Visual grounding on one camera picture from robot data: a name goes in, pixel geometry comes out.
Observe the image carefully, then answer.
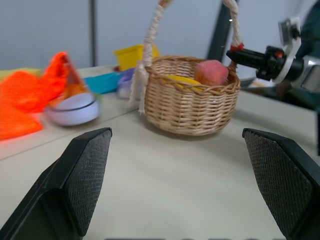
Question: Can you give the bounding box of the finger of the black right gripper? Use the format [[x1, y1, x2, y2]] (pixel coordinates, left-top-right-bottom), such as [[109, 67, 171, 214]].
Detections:
[[231, 56, 267, 71], [225, 48, 268, 62]]

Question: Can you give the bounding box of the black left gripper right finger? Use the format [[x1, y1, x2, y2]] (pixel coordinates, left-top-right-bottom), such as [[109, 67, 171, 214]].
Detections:
[[241, 127, 320, 240]]

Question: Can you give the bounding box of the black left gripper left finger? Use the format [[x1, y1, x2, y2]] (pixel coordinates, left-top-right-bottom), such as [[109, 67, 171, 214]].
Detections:
[[0, 127, 113, 240]]

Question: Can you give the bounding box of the black slanted beam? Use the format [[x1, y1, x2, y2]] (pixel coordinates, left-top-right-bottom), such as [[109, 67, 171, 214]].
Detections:
[[206, 0, 236, 62]]

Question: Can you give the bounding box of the pink peach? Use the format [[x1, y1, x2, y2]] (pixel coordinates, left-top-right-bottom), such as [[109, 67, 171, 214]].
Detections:
[[194, 59, 230, 87]]

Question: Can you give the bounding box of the dark teal background object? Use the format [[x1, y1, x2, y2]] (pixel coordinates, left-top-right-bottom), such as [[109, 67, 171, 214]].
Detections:
[[297, 1, 320, 60]]

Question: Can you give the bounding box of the yellow banana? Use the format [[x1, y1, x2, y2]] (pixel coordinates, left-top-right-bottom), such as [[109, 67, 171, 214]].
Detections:
[[161, 74, 205, 92]]

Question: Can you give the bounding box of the white bowl with dark rim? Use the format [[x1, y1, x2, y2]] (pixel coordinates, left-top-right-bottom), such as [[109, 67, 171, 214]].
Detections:
[[45, 93, 100, 127]]

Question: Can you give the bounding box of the orange cloth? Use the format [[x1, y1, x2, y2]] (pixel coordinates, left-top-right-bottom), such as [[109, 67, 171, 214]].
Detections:
[[0, 51, 94, 141]]

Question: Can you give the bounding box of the blue plastic tray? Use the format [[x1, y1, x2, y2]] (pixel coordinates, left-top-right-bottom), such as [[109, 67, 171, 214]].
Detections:
[[83, 71, 124, 95]]

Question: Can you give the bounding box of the yellow plastic box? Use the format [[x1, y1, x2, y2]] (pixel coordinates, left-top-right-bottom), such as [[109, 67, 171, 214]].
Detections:
[[113, 44, 161, 73]]

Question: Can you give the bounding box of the purple and white container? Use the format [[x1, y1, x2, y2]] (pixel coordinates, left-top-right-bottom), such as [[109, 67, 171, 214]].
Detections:
[[116, 67, 141, 100]]

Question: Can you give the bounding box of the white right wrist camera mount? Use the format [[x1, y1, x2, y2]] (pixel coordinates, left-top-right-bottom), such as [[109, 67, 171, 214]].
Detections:
[[271, 15, 304, 84]]

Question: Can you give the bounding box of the wicker basket with rope handle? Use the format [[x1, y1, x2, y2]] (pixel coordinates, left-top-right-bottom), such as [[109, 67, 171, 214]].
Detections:
[[128, 0, 245, 136]]

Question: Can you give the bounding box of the dark vertical post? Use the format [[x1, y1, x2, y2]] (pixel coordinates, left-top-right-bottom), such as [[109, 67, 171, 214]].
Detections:
[[89, 0, 98, 68]]

